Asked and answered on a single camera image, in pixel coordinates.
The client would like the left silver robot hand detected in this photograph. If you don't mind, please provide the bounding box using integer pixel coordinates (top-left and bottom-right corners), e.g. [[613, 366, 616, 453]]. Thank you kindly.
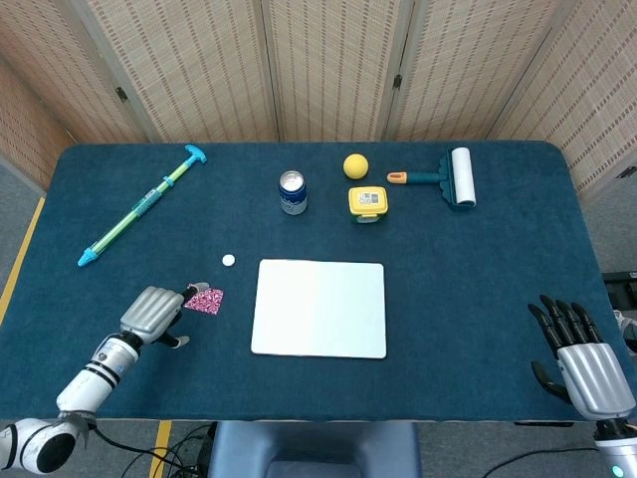
[[120, 281, 211, 350]]

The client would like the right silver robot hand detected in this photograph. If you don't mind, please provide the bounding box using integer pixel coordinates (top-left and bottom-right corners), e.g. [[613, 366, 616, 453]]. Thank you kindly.
[[528, 294, 637, 423]]

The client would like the pink patterned packet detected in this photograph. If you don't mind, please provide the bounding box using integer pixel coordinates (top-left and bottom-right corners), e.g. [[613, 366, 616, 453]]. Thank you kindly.
[[183, 283, 224, 318]]

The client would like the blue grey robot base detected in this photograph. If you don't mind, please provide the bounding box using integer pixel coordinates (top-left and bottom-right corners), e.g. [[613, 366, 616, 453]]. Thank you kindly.
[[207, 421, 422, 478]]

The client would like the white rectangular board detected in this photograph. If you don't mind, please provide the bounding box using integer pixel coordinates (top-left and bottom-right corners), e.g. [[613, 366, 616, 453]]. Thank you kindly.
[[250, 258, 388, 360]]

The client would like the white shoe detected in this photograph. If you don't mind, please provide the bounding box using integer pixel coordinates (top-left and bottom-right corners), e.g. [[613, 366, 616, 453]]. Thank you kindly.
[[614, 308, 637, 355]]

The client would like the black floor equipment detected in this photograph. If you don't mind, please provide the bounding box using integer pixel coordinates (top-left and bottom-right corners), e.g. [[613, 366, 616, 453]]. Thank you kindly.
[[602, 271, 637, 300]]

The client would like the green blue water gun toy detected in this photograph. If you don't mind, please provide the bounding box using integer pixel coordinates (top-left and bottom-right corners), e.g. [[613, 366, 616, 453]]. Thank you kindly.
[[77, 143, 209, 269]]

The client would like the yellow floor tape strip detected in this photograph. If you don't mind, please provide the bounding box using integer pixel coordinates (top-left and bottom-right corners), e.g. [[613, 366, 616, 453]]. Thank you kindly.
[[0, 197, 46, 325], [148, 420, 173, 478]]

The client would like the dark blue table cloth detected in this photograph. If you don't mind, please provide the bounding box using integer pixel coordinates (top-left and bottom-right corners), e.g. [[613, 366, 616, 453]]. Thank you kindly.
[[0, 140, 637, 423]]

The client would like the blue soda can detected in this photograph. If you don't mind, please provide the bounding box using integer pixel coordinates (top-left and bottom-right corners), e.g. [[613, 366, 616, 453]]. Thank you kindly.
[[278, 170, 309, 216]]

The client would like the bamboo folding screen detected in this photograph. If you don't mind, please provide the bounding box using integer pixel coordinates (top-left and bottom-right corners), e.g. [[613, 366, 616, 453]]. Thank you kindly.
[[0, 0, 637, 198]]

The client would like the green container yellow lid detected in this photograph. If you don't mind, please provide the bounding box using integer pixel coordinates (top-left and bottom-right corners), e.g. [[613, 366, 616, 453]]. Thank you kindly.
[[347, 186, 390, 224]]

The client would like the teal lint roller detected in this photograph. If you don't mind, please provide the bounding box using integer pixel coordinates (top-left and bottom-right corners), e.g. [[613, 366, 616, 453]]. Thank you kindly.
[[386, 146, 478, 212]]

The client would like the yellow foam ball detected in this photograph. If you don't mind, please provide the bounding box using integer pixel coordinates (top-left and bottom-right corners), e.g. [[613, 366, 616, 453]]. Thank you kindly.
[[342, 153, 371, 179]]

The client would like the thin black floor cable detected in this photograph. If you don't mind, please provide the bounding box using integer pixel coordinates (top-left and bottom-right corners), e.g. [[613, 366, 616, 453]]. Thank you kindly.
[[517, 445, 598, 465]]

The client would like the black floor cable bundle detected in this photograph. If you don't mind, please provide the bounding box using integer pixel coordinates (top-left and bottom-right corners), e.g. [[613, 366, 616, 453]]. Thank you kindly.
[[158, 422, 218, 478]]

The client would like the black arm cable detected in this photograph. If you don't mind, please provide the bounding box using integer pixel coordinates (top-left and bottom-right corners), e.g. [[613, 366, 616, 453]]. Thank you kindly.
[[74, 420, 175, 462]]

